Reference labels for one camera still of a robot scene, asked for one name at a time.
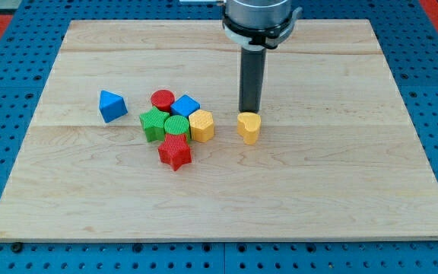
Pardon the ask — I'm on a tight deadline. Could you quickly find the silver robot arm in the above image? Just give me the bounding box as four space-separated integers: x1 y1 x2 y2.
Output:
222 0 303 113

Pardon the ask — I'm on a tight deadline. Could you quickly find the red cylinder block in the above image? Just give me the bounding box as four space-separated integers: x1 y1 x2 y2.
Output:
151 89 175 113

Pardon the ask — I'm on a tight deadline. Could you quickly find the yellow hexagon block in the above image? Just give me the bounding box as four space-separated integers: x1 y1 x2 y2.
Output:
189 110 214 143

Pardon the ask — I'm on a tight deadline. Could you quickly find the red star block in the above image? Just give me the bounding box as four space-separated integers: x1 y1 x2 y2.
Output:
157 133 192 171

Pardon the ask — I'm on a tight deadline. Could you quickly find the green star block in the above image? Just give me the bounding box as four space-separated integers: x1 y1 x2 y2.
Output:
139 107 170 142

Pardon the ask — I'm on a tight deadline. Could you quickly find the yellow heart block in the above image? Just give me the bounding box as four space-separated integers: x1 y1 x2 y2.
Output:
237 112 262 145

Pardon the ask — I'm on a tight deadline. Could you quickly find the blue triangle block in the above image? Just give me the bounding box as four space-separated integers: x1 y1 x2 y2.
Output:
99 90 128 123

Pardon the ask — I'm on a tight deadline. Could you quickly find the blue cube block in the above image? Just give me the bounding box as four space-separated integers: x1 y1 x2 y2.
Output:
170 94 201 118

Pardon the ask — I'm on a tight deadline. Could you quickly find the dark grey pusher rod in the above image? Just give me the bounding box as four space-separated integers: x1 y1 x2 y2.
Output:
239 48 266 113

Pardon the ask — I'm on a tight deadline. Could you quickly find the wooden board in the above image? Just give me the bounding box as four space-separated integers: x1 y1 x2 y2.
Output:
0 20 438 243

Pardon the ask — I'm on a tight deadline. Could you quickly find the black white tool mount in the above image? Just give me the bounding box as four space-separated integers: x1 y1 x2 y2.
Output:
222 6 303 51

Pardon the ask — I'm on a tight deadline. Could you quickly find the green cylinder block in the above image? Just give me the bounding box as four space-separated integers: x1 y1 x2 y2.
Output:
164 115 191 142

